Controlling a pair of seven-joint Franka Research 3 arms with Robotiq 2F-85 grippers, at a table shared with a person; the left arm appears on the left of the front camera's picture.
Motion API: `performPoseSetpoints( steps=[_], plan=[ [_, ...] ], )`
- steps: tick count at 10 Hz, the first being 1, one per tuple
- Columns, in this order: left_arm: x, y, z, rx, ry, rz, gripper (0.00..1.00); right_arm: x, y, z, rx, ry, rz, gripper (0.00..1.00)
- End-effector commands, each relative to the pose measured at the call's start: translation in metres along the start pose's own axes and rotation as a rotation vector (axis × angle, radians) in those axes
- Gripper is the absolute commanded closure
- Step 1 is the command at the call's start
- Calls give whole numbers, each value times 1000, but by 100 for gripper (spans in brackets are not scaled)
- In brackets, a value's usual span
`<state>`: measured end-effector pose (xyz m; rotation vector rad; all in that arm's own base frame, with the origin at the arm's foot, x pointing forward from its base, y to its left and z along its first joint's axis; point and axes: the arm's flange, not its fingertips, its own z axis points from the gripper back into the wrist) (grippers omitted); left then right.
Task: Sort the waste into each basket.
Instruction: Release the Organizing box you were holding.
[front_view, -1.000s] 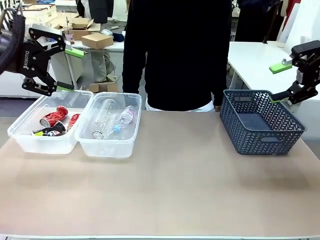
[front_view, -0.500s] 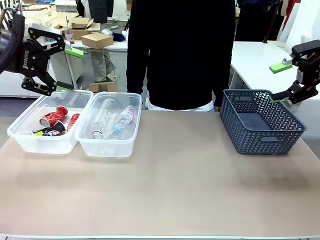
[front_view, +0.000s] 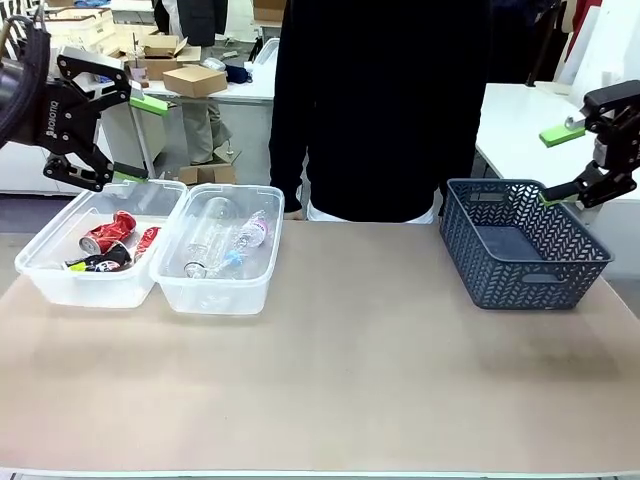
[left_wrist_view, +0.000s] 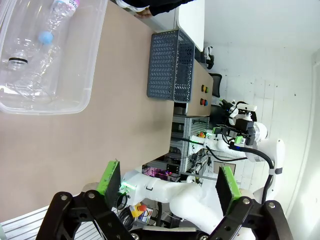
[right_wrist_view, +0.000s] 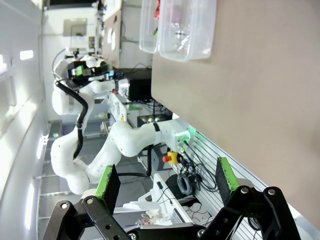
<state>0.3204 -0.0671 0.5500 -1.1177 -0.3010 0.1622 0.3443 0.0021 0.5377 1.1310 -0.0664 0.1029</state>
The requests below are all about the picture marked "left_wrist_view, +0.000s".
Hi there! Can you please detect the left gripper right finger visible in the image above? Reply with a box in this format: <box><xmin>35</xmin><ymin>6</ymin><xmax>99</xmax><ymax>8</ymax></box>
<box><xmin>207</xmin><ymin>164</ymin><xmax>294</xmax><ymax>240</ymax></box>

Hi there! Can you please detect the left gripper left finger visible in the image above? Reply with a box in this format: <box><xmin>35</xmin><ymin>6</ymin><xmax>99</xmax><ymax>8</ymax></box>
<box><xmin>36</xmin><ymin>159</ymin><xmax>134</xmax><ymax>240</ymax></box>

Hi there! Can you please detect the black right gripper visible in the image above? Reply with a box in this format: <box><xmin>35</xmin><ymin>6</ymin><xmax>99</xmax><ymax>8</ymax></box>
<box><xmin>211</xmin><ymin>117</ymin><xmax>257</xmax><ymax>147</ymax></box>

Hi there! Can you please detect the dark grey perforated basket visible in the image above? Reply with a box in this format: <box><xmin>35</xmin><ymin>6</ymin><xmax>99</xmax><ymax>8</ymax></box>
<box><xmin>146</xmin><ymin>28</ymin><xmax>196</xmax><ymax>104</ymax></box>

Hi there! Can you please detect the clear bottle without cap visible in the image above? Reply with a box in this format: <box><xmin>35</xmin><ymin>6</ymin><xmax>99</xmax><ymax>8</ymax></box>
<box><xmin>6</xmin><ymin>37</ymin><xmax>64</xmax><ymax>104</ymax></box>

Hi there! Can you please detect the clear bottle with blue cap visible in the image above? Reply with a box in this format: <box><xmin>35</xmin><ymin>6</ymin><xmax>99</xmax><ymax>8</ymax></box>
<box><xmin>37</xmin><ymin>0</ymin><xmax>81</xmax><ymax>48</ymax></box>

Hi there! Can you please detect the person's left forearm black sleeve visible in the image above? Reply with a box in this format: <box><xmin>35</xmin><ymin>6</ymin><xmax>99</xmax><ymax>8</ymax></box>
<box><xmin>147</xmin><ymin>0</ymin><xmax>198</xmax><ymax>17</ymax></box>

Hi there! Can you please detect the person's left hand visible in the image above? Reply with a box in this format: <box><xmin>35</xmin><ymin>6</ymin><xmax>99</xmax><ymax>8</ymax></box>
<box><xmin>135</xmin><ymin>8</ymin><xmax>153</xmax><ymax>19</ymax></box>

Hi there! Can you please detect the black background device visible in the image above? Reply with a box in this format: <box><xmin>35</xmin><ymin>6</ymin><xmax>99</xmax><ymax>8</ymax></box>
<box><xmin>219</xmin><ymin>98</ymin><xmax>237</xmax><ymax>116</ymax></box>

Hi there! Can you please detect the yellow emergency stop box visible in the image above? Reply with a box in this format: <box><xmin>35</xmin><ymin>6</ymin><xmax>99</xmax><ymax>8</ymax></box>
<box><xmin>130</xmin><ymin>202</ymin><xmax>154</xmax><ymax>223</ymax></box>

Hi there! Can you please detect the black office chair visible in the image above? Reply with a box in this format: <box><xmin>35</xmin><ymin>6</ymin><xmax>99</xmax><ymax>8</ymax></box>
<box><xmin>207</xmin><ymin>72</ymin><xmax>223</xmax><ymax>99</ymax></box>

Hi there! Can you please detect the brown button control box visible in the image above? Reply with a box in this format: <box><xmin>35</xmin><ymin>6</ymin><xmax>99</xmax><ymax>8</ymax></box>
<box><xmin>173</xmin><ymin>59</ymin><xmax>215</xmax><ymax>118</ymax></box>

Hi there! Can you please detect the clear plastic bin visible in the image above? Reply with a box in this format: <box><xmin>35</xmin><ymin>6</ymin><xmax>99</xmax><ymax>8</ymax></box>
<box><xmin>0</xmin><ymin>0</ymin><xmax>109</xmax><ymax>116</ymax></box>

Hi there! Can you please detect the white side table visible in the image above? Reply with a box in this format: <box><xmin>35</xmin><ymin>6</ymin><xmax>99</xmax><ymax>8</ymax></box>
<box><xmin>176</xmin><ymin>0</ymin><xmax>206</xmax><ymax>53</ymax></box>

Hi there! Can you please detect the person's white shirt hem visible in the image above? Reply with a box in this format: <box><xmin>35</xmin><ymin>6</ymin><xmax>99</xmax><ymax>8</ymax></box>
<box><xmin>115</xmin><ymin>0</ymin><xmax>141</xmax><ymax>12</ymax></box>

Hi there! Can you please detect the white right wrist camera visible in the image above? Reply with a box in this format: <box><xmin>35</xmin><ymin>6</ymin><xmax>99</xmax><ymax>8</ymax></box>
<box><xmin>236</xmin><ymin>104</ymin><xmax>258</xmax><ymax>111</ymax></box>

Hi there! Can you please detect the black coiled cable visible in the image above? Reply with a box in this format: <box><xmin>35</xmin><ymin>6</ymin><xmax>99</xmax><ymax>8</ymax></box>
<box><xmin>116</xmin><ymin>194</ymin><xmax>134</xmax><ymax>232</ymax></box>

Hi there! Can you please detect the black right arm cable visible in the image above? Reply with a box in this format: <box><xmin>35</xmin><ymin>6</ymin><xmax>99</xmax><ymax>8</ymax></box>
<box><xmin>229</xmin><ymin>144</ymin><xmax>276</xmax><ymax>202</ymax></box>

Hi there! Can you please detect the aluminium frame rack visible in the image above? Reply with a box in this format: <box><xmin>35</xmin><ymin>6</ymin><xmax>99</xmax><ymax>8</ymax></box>
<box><xmin>169</xmin><ymin>116</ymin><xmax>211</xmax><ymax>176</ymax></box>

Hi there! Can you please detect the aluminium table edge rail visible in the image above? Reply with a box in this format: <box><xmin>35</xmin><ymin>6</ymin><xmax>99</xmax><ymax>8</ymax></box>
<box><xmin>0</xmin><ymin>205</ymin><xmax>59</xmax><ymax>240</ymax></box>

